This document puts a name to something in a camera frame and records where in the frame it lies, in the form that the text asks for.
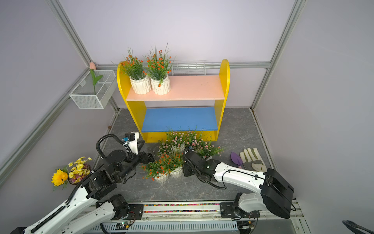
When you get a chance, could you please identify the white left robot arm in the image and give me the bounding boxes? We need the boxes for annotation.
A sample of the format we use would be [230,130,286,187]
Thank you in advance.
[13,132,154,234]

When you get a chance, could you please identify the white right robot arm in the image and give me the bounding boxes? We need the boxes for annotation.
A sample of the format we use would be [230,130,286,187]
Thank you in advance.
[183,148,297,219]

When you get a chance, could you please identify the yellow pink blue shelf rack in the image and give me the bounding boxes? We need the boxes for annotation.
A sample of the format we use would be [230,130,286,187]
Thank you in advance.
[117,59,230,143]

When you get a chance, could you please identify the pink flower pot left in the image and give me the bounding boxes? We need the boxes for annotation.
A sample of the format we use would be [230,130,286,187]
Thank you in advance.
[157,140,172,157]

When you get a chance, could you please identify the pink flower pot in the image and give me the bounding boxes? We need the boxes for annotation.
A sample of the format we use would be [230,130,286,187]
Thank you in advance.
[167,131,186,155]
[157,140,172,157]
[185,130,205,149]

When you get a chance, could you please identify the pink flower pot right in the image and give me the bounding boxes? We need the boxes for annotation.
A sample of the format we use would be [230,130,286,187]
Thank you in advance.
[185,130,205,149]

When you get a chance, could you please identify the pink flower pot middle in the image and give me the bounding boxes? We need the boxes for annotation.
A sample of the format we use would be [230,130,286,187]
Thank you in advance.
[167,131,186,155]

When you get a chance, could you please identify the beige gardening glove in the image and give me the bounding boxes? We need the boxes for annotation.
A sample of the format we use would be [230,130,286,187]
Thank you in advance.
[239,148,267,172]

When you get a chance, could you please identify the sunflower bouquet basket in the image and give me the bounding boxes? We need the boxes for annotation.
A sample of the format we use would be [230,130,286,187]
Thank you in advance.
[51,157,92,191]

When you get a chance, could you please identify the pink artificial tulip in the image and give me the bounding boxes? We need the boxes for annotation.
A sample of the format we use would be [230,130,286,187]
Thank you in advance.
[89,62,103,95]

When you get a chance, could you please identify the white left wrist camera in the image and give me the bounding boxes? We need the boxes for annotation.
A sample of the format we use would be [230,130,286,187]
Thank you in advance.
[122,132,140,155]

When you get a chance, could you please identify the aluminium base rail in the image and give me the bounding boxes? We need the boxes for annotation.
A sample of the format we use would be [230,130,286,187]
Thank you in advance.
[58,200,310,234]

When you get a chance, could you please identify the white mesh wall basket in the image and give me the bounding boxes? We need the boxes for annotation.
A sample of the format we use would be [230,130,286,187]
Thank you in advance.
[69,70,116,110]

